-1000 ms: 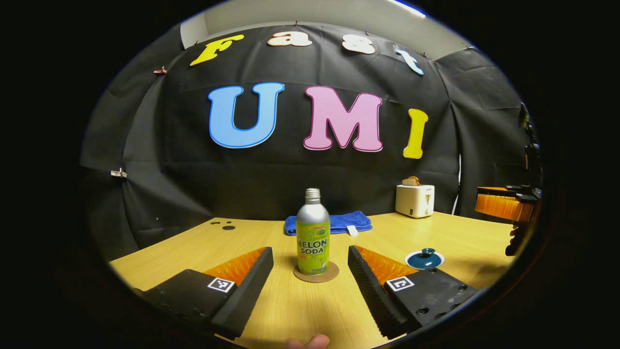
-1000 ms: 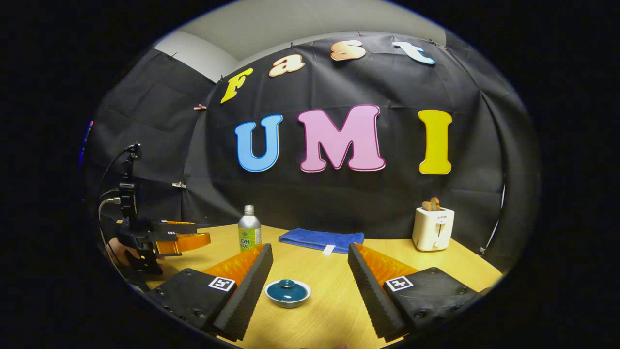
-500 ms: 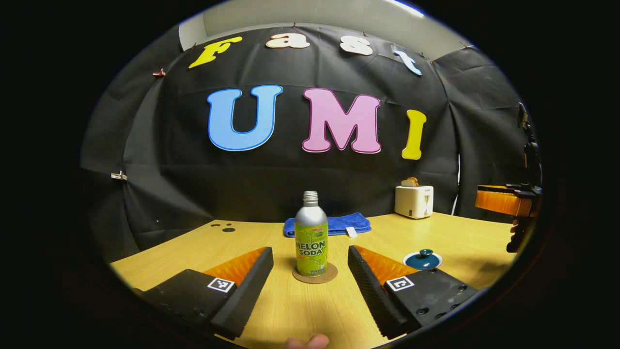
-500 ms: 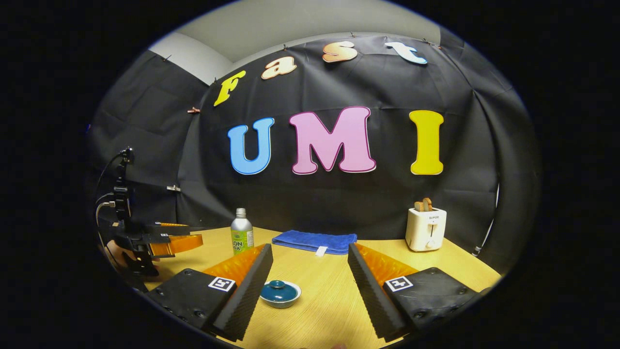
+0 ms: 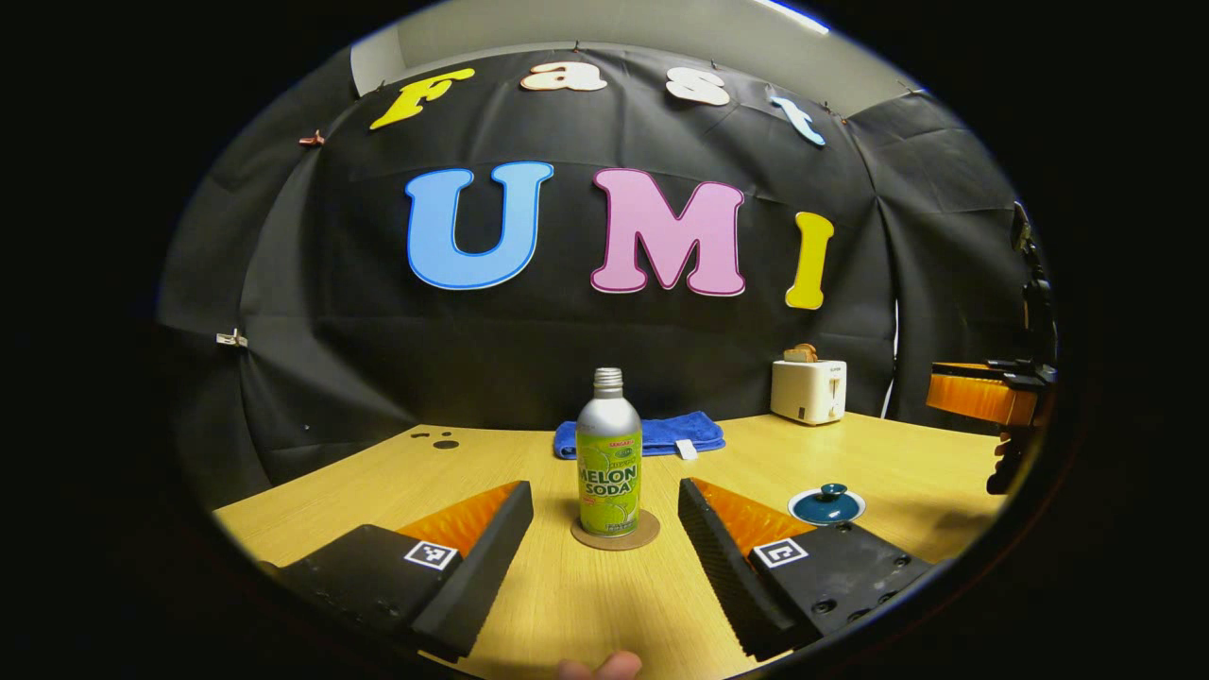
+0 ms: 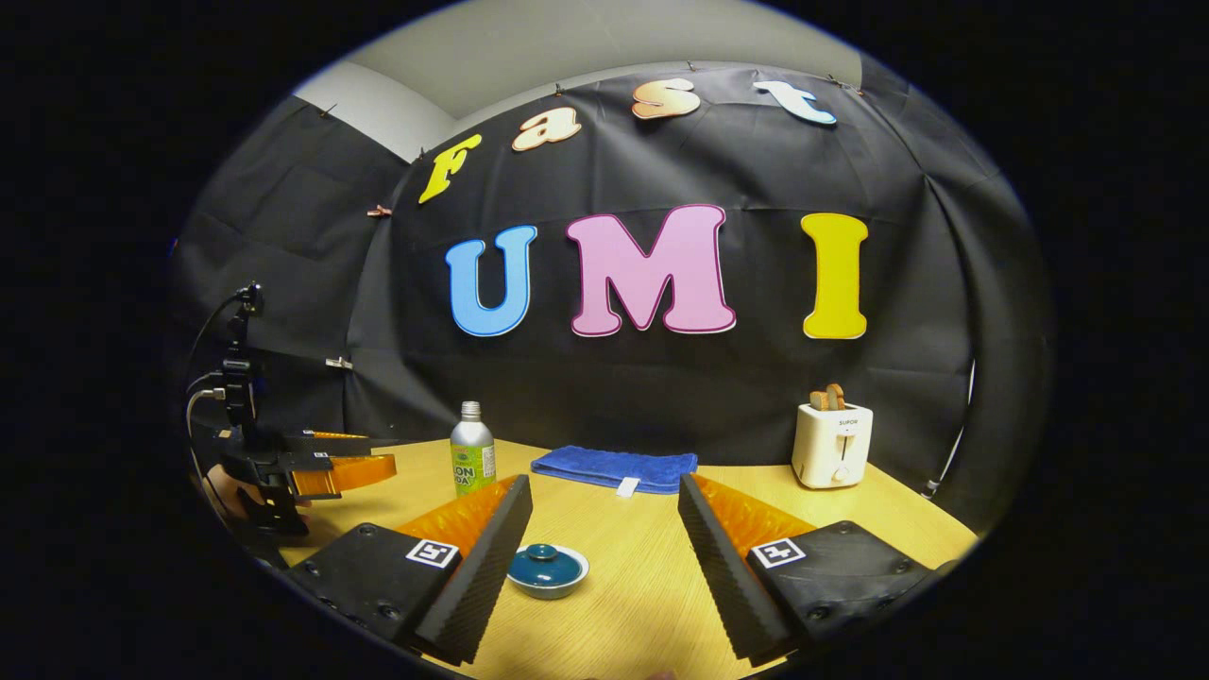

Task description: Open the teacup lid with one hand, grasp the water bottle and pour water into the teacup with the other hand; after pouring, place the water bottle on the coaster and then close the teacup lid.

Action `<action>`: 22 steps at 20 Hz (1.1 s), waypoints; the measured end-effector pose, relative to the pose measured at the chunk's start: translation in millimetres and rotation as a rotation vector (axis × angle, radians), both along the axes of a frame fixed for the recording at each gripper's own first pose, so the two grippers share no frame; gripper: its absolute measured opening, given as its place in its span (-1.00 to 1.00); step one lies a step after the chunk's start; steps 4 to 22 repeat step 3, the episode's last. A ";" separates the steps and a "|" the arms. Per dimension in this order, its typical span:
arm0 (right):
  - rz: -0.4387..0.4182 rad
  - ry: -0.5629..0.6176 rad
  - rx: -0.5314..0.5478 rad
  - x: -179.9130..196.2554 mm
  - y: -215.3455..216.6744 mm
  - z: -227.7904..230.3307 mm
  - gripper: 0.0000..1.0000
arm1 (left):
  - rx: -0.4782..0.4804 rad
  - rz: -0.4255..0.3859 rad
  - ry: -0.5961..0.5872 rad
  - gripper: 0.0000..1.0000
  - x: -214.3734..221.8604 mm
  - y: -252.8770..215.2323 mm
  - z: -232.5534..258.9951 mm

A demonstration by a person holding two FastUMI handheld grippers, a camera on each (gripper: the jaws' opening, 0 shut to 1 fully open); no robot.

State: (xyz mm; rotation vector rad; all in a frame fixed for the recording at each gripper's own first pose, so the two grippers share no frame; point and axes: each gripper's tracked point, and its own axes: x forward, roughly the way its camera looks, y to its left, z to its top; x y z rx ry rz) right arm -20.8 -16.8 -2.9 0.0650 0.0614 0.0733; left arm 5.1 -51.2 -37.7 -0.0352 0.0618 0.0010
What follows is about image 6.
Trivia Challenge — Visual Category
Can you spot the teal teacup white inside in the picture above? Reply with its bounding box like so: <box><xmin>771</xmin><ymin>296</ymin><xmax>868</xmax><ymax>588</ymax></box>
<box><xmin>507</xmin><ymin>543</ymin><xmax>590</xmax><ymax>601</ymax></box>

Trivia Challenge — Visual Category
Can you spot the black backdrop cloth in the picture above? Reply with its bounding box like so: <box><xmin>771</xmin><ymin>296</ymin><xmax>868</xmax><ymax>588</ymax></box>
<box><xmin>170</xmin><ymin>61</ymin><xmax>1054</xmax><ymax>535</ymax></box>

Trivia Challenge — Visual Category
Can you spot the silver green water bottle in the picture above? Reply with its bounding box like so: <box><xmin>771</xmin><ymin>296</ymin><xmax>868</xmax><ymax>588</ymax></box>
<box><xmin>450</xmin><ymin>400</ymin><xmax>497</xmax><ymax>498</ymax></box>

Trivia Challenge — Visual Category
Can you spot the white toaster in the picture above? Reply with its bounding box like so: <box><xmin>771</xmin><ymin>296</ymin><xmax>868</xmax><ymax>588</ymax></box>
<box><xmin>792</xmin><ymin>402</ymin><xmax>875</xmax><ymax>490</ymax></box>

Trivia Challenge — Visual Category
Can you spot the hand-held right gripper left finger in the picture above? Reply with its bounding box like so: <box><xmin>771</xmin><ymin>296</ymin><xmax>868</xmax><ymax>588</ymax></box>
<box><xmin>283</xmin><ymin>472</ymin><xmax>535</xmax><ymax>667</ymax></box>

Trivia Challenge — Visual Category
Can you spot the blue folded towel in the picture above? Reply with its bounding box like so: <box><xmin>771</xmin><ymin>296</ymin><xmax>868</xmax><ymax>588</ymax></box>
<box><xmin>531</xmin><ymin>445</ymin><xmax>699</xmax><ymax>498</ymax></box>

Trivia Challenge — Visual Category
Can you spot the teal teacup lid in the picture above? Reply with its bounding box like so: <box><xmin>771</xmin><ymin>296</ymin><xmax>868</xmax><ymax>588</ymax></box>
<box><xmin>513</xmin><ymin>543</ymin><xmax>583</xmax><ymax>589</ymax></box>

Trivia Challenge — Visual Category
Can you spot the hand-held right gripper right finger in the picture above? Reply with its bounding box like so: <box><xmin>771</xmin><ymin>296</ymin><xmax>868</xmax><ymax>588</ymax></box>
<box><xmin>677</xmin><ymin>472</ymin><xmax>960</xmax><ymax>667</ymax></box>

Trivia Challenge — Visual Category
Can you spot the white cable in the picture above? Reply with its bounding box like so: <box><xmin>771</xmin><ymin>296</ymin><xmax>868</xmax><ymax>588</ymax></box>
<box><xmin>921</xmin><ymin>359</ymin><xmax>976</xmax><ymax>499</ymax></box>

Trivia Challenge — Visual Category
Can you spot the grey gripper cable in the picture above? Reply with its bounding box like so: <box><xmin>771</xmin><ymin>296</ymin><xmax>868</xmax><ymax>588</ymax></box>
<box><xmin>184</xmin><ymin>385</ymin><xmax>230</xmax><ymax>450</ymax></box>
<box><xmin>187</xmin><ymin>295</ymin><xmax>248</xmax><ymax>381</ymax></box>

